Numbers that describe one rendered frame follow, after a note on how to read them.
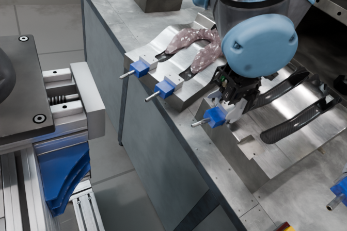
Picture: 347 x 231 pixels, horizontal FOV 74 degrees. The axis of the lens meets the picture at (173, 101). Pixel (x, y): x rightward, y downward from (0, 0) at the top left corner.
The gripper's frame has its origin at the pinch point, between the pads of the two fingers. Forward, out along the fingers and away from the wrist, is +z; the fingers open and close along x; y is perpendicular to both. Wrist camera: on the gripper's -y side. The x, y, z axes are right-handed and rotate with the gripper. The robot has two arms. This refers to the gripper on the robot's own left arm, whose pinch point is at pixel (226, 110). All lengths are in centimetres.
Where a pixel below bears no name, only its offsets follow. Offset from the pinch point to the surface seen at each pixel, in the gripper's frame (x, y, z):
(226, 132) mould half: 4.4, 2.2, 3.1
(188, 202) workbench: 8.3, 4.1, 42.5
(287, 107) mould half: 5.7, -20.9, 1.2
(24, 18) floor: -207, 32, 91
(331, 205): 29.1, -1.7, -3.0
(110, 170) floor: -36, 16, 90
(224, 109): 0.1, 1.4, -1.2
